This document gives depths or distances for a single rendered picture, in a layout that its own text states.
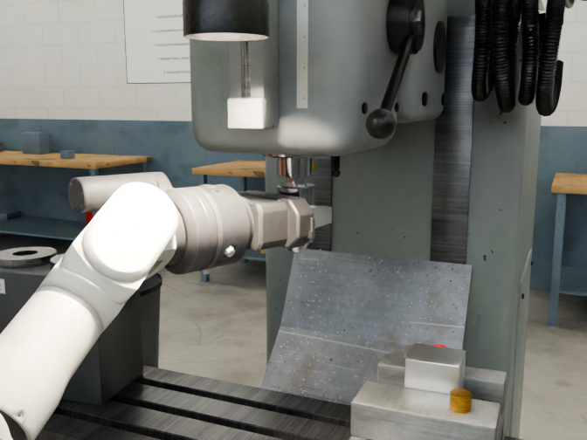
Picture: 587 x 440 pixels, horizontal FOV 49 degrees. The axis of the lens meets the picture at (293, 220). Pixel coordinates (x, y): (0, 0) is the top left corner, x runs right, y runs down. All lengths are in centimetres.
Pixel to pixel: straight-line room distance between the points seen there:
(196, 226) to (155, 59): 541
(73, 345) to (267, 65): 31
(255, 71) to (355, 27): 11
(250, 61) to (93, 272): 25
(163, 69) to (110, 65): 59
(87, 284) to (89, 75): 595
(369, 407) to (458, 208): 48
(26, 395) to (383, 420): 37
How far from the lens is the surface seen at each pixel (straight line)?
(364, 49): 67
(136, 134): 614
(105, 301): 56
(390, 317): 111
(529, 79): 91
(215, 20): 53
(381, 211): 113
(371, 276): 113
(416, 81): 83
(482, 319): 113
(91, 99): 647
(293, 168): 74
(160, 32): 600
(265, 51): 64
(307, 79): 66
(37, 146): 650
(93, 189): 63
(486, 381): 80
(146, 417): 94
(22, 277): 99
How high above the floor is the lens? 137
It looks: 10 degrees down
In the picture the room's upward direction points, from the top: straight up
